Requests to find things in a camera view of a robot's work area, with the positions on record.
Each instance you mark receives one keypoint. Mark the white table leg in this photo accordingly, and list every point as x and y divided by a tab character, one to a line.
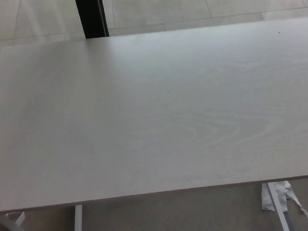
278	210
77	225

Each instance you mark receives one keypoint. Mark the crumpled white paper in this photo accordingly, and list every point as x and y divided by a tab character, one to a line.
281	194

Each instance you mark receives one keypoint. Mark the black vertical post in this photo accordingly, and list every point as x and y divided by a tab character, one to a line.
91	14

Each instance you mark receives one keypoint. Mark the white metal bracket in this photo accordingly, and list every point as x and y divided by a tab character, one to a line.
19	220

